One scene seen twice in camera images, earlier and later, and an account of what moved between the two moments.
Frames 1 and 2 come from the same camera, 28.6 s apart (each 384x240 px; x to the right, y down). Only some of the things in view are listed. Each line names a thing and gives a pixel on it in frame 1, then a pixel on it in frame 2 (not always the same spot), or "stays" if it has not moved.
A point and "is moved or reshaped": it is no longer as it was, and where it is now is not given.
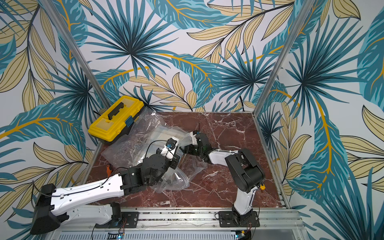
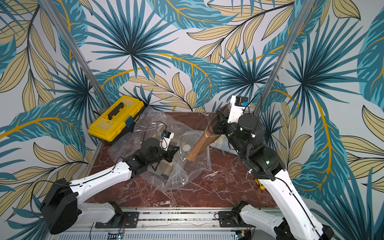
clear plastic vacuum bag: (151, 136) is moved or reshaped
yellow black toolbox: (116, 123) stays
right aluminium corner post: (306, 7) stays
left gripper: (175, 161) -> (171, 152)
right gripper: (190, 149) -> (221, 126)
